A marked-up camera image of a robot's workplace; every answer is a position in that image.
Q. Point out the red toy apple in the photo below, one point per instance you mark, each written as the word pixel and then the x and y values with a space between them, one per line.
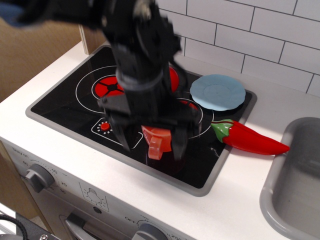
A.
pixel 174 79

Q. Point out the light blue toy plate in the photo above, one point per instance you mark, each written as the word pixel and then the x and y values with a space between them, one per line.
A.
pixel 218 92

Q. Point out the grey temperature knob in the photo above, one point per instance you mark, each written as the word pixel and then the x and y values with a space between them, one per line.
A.
pixel 149 232

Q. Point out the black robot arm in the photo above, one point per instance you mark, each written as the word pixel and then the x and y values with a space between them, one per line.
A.
pixel 143 44

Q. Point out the pink toy cup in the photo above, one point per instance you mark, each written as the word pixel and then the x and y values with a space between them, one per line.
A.
pixel 159 141

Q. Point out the white toy oven front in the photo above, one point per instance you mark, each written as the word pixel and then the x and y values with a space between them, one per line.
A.
pixel 104 215

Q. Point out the wooden side panel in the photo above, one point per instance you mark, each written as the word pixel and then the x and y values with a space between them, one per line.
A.
pixel 25 52

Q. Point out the black device with cable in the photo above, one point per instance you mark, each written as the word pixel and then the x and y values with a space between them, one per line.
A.
pixel 18 227

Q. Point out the grey toy sink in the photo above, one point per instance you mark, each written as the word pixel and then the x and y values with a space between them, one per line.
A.
pixel 290 197

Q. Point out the black toy stovetop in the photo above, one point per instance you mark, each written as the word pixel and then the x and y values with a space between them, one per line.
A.
pixel 71 108

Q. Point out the grey timer knob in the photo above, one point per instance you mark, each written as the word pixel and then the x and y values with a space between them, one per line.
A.
pixel 39 178

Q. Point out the grey oven door handle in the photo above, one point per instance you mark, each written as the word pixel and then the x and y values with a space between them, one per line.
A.
pixel 75 225

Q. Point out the red toy chili pepper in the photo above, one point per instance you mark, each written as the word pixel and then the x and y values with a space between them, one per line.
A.
pixel 241 137

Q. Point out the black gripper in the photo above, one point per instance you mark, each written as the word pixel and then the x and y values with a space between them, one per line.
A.
pixel 157 106

